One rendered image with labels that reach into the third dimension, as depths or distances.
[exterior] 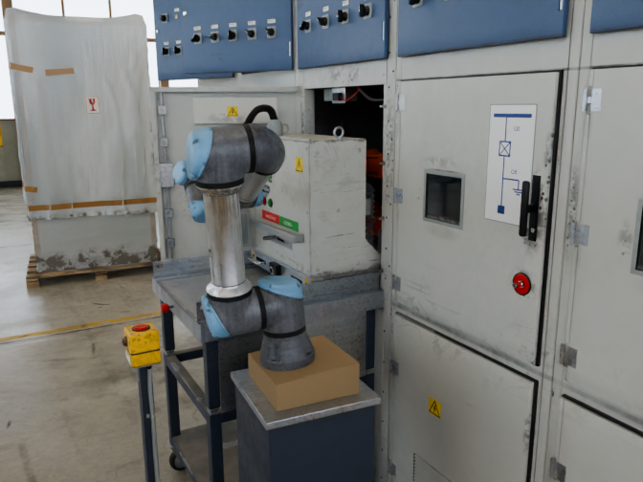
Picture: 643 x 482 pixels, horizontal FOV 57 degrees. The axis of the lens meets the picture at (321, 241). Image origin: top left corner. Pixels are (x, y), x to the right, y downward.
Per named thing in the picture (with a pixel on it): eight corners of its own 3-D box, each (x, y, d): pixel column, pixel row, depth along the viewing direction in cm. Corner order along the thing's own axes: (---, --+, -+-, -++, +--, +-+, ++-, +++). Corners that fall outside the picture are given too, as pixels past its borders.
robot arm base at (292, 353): (321, 363, 158) (319, 329, 156) (267, 376, 154) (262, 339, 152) (305, 343, 172) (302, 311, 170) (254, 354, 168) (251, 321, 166)
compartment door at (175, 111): (162, 259, 263) (150, 87, 247) (302, 252, 275) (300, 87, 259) (161, 263, 257) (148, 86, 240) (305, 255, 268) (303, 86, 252)
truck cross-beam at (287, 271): (311, 295, 204) (310, 279, 202) (251, 261, 250) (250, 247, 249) (323, 294, 206) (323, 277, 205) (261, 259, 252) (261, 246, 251)
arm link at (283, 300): (312, 327, 158) (308, 278, 155) (263, 338, 153) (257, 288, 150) (298, 314, 169) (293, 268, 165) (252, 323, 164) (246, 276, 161)
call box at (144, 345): (131, 370, 162) (128, 335, 160) (125, 360, 169) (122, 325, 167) (161, 363, 166) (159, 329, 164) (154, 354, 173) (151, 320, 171)
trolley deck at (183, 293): (201, 343, 183) (200, 325, 182) (152, 291, 236) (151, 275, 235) (383, 307, 215) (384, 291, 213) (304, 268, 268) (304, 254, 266)
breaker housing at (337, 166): (310, 281, 205) (309, 139, 195) (254, 251, 248) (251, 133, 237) (428, 262, 229) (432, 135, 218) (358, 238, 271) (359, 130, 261)
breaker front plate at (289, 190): (307, 281, 205) (305, 142, 195) (253, 252, 247) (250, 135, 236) (310, 280, 206) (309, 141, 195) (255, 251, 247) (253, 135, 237)
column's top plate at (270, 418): (381, 404, 158) (381, 397, 157) (266, 430, 145) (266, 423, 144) (329, 359, 186) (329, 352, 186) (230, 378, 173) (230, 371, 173)
